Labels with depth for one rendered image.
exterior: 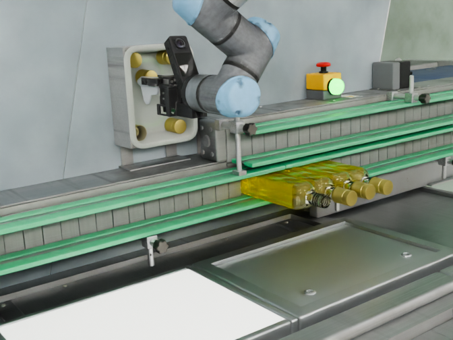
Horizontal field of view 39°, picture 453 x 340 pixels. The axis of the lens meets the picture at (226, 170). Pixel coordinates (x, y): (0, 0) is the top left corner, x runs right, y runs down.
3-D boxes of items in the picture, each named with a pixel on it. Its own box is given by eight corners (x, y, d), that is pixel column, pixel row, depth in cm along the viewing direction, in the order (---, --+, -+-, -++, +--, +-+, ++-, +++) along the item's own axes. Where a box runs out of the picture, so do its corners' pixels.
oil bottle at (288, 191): (240, 193, 154) (300, 212, 137) (239, 171, 153) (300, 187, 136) (258, 189, 157) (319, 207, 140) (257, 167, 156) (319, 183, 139)
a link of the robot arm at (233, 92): (272, 88, 118) (251, 127, 117) (236, 85, 127) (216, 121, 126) (244, 64, 114) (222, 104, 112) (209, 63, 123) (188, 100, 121)
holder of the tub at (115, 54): (116, 167, 148) (133, 173, 142) (106, 47, 141) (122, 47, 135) (179, 156, 158) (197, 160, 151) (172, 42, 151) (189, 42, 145)
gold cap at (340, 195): (330, 202, 139) (345, 206, 135) (332, 187, 138) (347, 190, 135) (342, 202, 141) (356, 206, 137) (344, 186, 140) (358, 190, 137)
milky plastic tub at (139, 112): (114, 146, 146) (133, 150, 139) (106, 46, 141) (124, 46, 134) (179, 135, 156) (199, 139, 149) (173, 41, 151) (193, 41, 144)
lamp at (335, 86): (327, 95, 174) (335, 96, 171) (326, 78, 173) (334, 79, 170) (338, 93, 176) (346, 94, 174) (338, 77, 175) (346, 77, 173)
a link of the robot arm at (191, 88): (195, 75, 121) (229, 73, 126) (181, 75, 125) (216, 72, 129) (196, 115, 123) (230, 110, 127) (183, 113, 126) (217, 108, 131)
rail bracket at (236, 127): (216, 171, 148) (249, 179, 138) (212, 98, 144) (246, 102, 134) (226, 168, 150) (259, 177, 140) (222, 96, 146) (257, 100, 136)
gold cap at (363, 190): (350, 197, 142) (365, 202, 139) (350, 182, 141) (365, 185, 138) (360, 195, 144) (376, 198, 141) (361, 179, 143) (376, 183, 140)
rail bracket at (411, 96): (383, 100, 180) (423, 104, 170) (383, 75, 179) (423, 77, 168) (393, 99, 183) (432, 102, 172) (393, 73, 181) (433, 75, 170)
